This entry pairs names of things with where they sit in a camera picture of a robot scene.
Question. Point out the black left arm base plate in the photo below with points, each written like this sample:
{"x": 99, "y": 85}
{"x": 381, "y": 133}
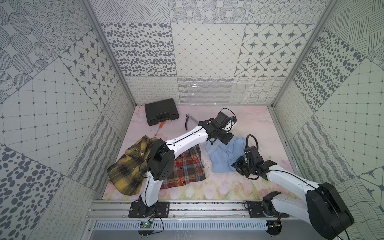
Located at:
{"x": 139, "y": 210}

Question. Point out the aluminium mounting rail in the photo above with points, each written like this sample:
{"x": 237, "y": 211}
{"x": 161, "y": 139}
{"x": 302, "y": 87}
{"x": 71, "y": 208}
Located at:
{"x": 183, "y": 210}

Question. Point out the orange handled screwdriver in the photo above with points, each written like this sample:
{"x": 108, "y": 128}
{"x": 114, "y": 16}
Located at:
{"x": 160, "y": 126}

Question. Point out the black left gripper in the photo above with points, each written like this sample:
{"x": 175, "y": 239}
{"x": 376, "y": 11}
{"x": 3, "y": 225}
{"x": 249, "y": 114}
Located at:
{"x": 223, "y": 137}

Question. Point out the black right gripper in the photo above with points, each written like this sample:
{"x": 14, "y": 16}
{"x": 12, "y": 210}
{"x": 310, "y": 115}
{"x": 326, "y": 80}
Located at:
{"x": 237, "y": 166}

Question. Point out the black plastic tool case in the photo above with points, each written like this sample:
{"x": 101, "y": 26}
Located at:
{"x": 161, "y": 111}

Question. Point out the light blue shirt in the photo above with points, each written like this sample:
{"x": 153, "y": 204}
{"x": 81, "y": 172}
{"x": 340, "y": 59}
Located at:
{"x": 223, "y": 156}

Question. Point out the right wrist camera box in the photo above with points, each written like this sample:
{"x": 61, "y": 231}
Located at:
{"x": 251, "y": 153}

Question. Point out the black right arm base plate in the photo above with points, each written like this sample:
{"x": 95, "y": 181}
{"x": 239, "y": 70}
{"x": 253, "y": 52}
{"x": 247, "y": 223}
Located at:
{"x": 260, "y": 209}

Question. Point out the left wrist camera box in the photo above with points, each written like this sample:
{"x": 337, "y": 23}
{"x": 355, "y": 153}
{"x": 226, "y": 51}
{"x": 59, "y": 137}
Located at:
{"x": 221, "y": 120}

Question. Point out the blue handled pliers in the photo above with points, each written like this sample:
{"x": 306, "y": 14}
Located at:
{"x": 190, "y": 122}

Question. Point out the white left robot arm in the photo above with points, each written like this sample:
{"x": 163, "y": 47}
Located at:
{"x": 163, "y": 154}

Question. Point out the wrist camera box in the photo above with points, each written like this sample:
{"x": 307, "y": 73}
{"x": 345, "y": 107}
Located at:
{"x": 251, "y": 153}
{"x": 221, "y": 120}

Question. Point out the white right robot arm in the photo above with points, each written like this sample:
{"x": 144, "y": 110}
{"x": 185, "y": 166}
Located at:
{"x": 319, "y": 205}

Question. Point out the red plaid folded shirt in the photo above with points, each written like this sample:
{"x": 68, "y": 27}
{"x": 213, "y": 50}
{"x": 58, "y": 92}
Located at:
{"x": 188, "y": 168}

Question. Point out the yellow plaid shirt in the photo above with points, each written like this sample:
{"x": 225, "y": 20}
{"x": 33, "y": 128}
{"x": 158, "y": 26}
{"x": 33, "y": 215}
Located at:
{"x": 128, "y": 173}

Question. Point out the clear plastic vacuum bag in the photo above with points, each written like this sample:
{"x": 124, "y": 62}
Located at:
{"x": 213, "y": 86}

